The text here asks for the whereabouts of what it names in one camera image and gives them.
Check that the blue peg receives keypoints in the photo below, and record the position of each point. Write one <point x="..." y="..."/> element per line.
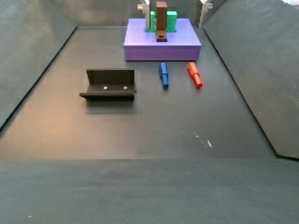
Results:
<point x="163" y="72"/>

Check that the red peg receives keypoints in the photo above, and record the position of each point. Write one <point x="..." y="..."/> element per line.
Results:
<point x="195" y="74"/>

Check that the purple base block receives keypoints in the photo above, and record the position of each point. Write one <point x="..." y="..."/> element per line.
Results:
<point x="181" y="47"/>

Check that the green U-shaped block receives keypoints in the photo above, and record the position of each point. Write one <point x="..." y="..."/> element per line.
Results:
<point x="169" y="23"/>

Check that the brown L-shaped bracket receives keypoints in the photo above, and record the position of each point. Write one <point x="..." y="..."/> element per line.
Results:
<point x="160" y="21"/>

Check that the right aluminium frame post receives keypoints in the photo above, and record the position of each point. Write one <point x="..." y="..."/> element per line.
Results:
<point x="205" y="6"/>

